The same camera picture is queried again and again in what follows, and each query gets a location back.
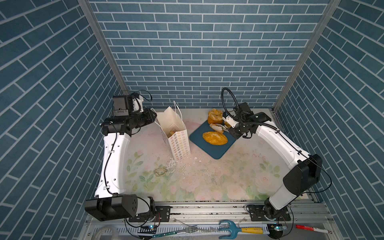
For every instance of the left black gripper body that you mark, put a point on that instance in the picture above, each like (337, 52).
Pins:
(144, 118)

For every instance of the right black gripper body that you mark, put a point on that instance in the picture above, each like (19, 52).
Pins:
(238, 130)

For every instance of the small oblong bread roll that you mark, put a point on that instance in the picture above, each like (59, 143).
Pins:
(214, 127)

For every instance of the white printed paper bag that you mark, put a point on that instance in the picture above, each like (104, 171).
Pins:
(170, 119)

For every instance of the orange triangular bread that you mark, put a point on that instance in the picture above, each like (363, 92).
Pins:
(171, 133)

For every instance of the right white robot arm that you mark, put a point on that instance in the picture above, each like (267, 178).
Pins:
(305, 169)

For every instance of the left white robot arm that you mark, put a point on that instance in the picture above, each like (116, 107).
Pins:
(111, 201)

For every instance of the large round twisted bread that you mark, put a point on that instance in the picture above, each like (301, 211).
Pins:
(215, 117)

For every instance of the large oval seeded bread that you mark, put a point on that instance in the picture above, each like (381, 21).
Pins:
(215, 138)

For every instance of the red white marker pen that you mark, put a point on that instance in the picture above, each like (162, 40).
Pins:
(313, 229)

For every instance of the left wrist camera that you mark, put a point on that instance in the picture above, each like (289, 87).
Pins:
(123, 105)

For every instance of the aluminium rail frame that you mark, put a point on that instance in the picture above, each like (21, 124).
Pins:
(197, 213)

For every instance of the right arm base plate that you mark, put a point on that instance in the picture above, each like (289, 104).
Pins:
(259, 213)

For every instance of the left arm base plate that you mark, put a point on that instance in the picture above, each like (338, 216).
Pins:
(159, 213)

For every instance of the teal fork tool yellow handle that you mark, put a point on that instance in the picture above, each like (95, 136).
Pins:
(233, 229)

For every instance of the metal fork green handle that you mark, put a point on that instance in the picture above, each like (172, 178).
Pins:
(187, 230)

